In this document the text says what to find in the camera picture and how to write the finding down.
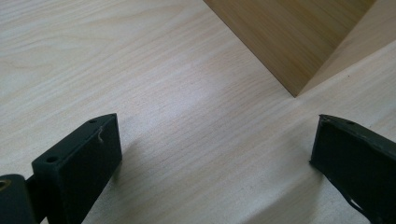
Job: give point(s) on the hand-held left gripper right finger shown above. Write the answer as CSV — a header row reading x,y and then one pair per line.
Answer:
x,y
358,161

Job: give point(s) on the wooden box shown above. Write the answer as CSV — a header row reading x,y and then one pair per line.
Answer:
x,y
289,40

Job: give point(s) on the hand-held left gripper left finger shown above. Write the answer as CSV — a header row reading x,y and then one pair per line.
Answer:
x,y
77,168

